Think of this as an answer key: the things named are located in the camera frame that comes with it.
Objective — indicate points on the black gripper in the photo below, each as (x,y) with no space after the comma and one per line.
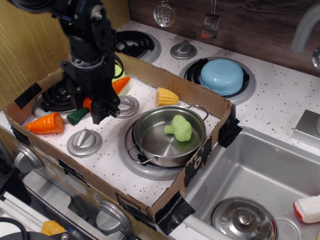
(93,80)

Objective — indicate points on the orange toy carrot green top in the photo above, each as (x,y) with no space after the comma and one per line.
(75,117)

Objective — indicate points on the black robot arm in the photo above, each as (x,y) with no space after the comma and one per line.
(84,22)

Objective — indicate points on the light green plate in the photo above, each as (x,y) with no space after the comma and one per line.
(120,77)

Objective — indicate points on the orange toy carrot piece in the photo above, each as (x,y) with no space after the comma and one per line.
(52,123)

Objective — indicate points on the silver stove knob middle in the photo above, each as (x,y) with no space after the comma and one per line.
(128,107)

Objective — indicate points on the silver stove knob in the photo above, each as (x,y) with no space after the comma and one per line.
(84,143)
(128,107)
(183,51)

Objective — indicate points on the silver stove knob front left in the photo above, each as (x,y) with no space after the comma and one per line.
(84,143)

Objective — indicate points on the yellow toy corn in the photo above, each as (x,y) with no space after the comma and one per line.
(165,97)

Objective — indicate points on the black coil burner back left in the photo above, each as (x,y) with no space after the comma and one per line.
(133,43)

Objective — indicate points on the stainless steel pot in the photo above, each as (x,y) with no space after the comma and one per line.
(162,149)

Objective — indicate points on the green toy broccoli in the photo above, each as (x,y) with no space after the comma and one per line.
(180,128)

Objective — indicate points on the silver oven knob left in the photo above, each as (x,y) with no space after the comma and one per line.
(26,160)

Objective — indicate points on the silver oven knob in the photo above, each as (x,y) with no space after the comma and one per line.
(110,219)
(26,160)

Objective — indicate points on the silver stove knob back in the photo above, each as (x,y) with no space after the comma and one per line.
(183,51)

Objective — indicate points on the silver oven knob right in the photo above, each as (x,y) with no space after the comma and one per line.
(110,219)

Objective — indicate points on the hanging metal strainer spoon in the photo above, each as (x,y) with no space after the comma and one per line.
(165,13)

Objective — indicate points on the brown cardboard fence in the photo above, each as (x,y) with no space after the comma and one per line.
(154,207)

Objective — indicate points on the yellow toy piece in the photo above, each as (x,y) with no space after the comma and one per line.
(50,228)

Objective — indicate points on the light blue bowl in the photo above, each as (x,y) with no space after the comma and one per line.
(222,76)

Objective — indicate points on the hanging metal spatula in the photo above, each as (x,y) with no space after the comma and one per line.
(210,23)

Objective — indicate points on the silver pot lid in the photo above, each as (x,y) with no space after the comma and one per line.
(242,218)

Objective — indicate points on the metal sink basin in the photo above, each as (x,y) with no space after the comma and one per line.
(260,168)

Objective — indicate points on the silver faucet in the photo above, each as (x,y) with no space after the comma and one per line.
(305,44)

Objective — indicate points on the red white toy sponge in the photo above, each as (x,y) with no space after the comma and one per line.
(308,209)

